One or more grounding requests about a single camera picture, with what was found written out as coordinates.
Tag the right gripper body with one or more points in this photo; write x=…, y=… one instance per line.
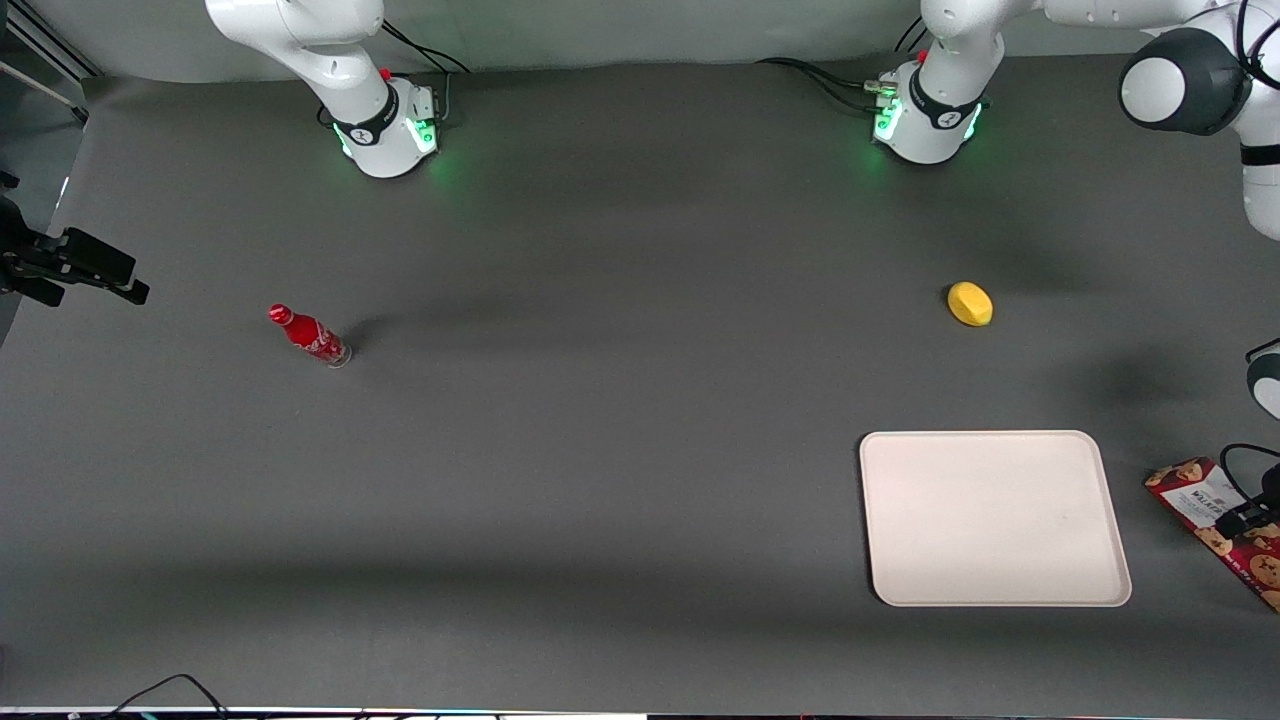
x=20, y=258

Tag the red cookie box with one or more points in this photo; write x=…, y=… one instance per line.
x=1190, y=492

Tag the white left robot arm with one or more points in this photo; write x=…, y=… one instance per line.
x=1185, y=85

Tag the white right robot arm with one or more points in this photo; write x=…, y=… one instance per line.
x=330, y=50

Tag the cream plastic tray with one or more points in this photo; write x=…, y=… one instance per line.
x=990, y=520

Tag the red cola bottle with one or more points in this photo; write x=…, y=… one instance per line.
x=310, y=336

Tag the yellow lemon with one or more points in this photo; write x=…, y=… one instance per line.
x=970, y=304

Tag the dark grey table cloth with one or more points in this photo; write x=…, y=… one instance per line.
x=640, y=450

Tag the aluminium frame bar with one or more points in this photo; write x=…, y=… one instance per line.
x=55, y=40

